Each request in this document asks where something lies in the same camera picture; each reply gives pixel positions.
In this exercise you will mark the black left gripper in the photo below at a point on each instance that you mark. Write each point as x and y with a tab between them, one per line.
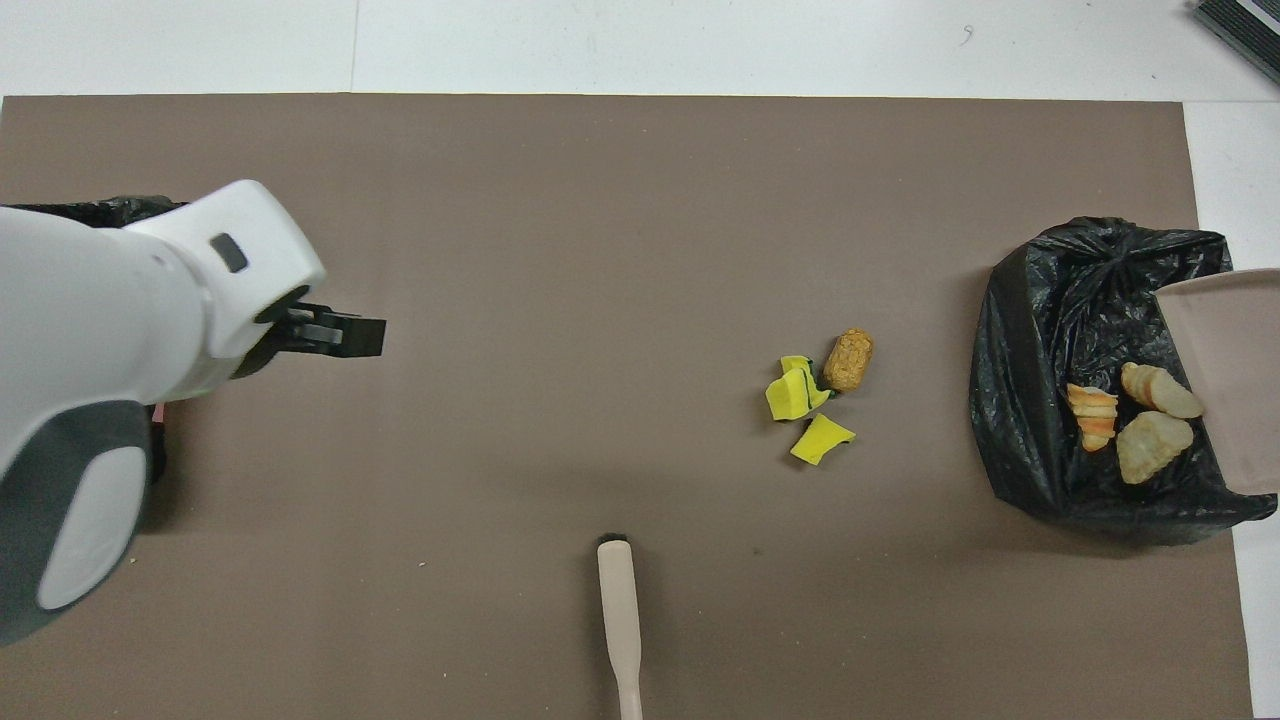
310	330

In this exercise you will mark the beige hand brush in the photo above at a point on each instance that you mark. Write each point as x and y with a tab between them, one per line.
618	600

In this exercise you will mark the brown corn-shaped nugget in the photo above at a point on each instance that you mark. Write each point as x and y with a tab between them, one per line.
848	360

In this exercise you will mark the orange striped croissant toy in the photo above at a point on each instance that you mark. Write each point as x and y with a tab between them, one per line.
1092	415

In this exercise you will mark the pale bread chunk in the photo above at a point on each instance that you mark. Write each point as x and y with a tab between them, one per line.
1160	390
1150	445

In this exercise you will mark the beige plastic dustpan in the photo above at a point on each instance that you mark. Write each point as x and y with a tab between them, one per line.
1235	380

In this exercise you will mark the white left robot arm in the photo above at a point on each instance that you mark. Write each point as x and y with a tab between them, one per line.
100	300

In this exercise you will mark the pink bin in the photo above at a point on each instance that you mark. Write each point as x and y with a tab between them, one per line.
158	408

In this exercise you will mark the black trash bag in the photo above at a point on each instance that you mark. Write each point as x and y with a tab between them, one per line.
1040	330
120	210

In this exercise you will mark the brown table mat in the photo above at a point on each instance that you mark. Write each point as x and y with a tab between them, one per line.
600	200

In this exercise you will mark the dark striped grey object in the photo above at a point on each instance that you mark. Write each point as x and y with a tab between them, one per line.
1245	25

